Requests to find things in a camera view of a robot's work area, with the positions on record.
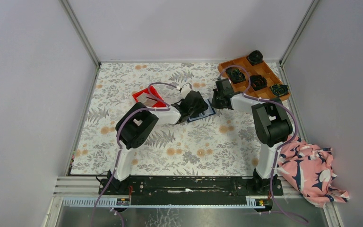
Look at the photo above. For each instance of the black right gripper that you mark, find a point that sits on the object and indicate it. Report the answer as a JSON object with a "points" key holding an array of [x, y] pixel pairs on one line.
{"points": [[214, 104]]}

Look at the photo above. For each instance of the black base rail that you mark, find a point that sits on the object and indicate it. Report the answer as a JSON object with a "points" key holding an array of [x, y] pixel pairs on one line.
{"points": [[189, 190]]}

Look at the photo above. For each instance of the rolled dark tie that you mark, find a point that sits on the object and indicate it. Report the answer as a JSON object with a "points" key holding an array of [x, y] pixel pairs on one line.
{"points": [[258, 82], [255, 58]]}

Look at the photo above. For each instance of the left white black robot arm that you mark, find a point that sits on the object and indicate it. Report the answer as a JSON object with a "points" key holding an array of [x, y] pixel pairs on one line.
{"points": [[136, 125]]}

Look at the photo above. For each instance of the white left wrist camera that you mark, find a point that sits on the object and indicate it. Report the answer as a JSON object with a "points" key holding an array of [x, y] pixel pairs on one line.
{"points": [[184, 90]]}

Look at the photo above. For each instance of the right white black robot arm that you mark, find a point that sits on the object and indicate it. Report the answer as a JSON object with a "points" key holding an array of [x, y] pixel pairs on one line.
{"points": [[271, 122]]}

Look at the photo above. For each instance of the red plastic bin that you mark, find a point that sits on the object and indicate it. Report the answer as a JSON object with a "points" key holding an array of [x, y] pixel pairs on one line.
{"points": [[152, 91]]}

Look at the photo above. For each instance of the pink floral cloth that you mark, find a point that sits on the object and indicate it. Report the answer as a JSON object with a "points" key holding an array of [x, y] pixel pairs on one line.
{"points": [[308, 168]]}

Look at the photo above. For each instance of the rolled green tie bottom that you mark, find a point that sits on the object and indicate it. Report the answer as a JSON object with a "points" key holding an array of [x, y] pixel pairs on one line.
{"points": [[235, 75]]}

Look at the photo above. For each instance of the wooden compartment tray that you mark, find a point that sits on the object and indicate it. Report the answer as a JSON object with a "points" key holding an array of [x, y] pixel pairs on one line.
{"points": [[261, 69]]}

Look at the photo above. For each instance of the rolled dark tie top left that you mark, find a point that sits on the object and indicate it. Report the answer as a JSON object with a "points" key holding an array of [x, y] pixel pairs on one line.
{"points": [[255, 58]]}

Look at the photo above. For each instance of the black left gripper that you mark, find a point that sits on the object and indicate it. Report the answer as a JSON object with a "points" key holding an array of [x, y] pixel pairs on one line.
{"points": [[197, 102]]}

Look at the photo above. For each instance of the navy blue card holder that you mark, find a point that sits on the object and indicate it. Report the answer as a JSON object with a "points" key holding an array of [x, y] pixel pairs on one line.
{"points": [[207, 113]]}

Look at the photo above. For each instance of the rolled dark tie centre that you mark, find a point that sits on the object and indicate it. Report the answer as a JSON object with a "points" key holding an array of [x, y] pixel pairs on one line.
{"points": [[258, 82]]}

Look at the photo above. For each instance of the stack of silver cards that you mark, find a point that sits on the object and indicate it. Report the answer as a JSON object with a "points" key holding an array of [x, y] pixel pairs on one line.
{"points": [[147, 99]]}

